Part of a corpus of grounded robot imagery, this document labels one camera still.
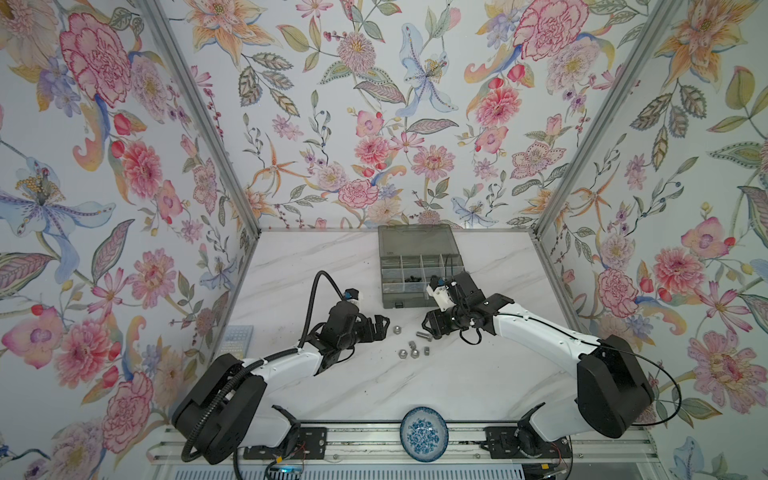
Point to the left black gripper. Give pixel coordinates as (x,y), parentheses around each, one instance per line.
(380,331)

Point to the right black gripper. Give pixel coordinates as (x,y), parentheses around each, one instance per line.
(436,326)

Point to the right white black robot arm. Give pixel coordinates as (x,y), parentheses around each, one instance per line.
(611,390)

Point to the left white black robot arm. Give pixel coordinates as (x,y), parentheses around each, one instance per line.
(229,409)

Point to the silver hex bolt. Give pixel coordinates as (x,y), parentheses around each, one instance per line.
(424,335)

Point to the grey compartment organizer box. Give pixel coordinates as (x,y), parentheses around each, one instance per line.
(420,250)

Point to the blue patterned ceramic plate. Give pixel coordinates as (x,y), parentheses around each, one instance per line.
(424,434)

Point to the yellow grey calculator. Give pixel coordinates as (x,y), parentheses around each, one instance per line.
(236,341)

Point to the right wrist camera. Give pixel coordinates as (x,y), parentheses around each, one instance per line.
(441,296)

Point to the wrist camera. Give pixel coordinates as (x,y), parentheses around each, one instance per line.
(352,295)
(441,296)

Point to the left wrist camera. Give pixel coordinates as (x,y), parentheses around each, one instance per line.
(352,295)

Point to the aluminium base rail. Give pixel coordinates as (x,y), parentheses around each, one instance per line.
(379,442)

